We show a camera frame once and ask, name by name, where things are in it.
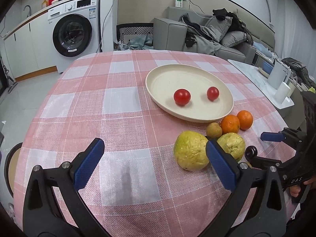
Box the large yellow-green guava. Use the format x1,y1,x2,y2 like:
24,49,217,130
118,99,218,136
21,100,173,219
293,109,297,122
174,131,209,172

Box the large red tomato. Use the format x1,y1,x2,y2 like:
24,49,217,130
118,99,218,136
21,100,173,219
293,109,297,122
174,89,191,106

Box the small red tomato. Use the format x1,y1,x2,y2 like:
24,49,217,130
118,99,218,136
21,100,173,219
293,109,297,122
207,87,220,102

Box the person's right hand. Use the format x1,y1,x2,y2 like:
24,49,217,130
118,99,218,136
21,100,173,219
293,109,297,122
290,176,316,198

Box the grey sofa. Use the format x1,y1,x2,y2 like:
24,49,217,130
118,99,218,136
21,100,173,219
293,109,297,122
153,7,256,64

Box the white marble side table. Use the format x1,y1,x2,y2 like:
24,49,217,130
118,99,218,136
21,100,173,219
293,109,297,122
228,59,295,110

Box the small brown longan fruit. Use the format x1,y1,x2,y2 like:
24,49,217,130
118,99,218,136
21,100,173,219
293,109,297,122
206,122,222,139

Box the orange mandarin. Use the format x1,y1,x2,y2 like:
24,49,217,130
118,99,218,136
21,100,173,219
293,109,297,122
220,115,240,134
237,110,253,131

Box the white cabinet counter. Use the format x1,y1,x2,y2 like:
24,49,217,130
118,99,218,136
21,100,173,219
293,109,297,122
4,0,72,79

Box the clothes pile on sofa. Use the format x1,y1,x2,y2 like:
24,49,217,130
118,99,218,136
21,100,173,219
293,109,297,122
179,8,253,57

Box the pink checkered tablecloth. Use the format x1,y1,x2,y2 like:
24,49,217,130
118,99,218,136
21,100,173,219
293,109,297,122
13,50,294,236

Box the black patterned chair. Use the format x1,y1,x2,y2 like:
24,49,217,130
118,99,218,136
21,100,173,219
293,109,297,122
114,23,154,50

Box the grey sofa cushion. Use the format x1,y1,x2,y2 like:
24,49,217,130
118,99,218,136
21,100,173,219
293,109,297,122
220,31,247,48

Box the small yellow guava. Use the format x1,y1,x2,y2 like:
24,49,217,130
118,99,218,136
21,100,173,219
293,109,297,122
217,133,246,162

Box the white washing machine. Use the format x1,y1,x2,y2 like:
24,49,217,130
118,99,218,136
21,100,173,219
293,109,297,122
48,0,101,73

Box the white box appliance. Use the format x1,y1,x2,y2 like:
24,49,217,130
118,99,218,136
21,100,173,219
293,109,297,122
267,59,291,89

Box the cream oval plate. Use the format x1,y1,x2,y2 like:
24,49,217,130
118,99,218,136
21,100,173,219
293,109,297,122
145,64,234,123

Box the round wooden stool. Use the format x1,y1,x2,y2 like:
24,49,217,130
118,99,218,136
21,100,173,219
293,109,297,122
4,142,23,197

